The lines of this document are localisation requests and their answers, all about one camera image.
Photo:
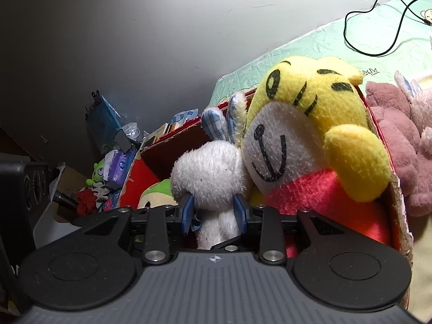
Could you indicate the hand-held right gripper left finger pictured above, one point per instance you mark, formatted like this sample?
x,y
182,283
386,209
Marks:
x,y
188,214

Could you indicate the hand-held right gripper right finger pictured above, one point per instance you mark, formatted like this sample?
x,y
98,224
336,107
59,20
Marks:
x,y
240,214

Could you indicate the green plush toy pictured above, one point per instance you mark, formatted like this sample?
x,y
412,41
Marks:
x,y
157,194

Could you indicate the white rabbit plush toy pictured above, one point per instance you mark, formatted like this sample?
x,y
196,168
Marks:
x,y
209,175

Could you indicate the red cardboard box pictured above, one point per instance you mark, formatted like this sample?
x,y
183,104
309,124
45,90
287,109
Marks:
x,y
135,175

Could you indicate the yellow tiger plush toy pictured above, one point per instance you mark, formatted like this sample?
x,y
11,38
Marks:
x,y
303,135

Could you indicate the pink plush toy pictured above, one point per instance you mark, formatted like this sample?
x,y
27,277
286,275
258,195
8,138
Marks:
x,y
398,135

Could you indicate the black cylinder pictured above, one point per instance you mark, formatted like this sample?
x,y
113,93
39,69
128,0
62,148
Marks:
x,y
65,199

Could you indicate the brown cardboard box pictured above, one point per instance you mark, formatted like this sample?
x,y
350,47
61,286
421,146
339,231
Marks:
x,y
72,177

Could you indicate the red cloth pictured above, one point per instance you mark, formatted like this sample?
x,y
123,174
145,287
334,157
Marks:
x,y
87,202

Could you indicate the small green alien toy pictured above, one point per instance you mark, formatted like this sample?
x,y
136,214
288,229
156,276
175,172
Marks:
x,y
98,173

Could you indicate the purple tissue pack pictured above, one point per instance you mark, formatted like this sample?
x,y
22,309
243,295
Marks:
x,y
119,165

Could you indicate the yellow edged book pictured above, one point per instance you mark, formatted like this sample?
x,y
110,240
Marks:
x,y
157,135

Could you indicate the blue white packet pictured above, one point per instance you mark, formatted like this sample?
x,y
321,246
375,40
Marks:
x,y
184,116

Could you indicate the black phone on stand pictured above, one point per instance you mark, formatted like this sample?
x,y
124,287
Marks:
x,y
122,140

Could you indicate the clear plastic bag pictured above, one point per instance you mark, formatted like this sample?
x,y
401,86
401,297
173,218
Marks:
x,y
131,130

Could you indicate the blue bag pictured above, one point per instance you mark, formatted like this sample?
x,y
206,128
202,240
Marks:
x,y
101,121

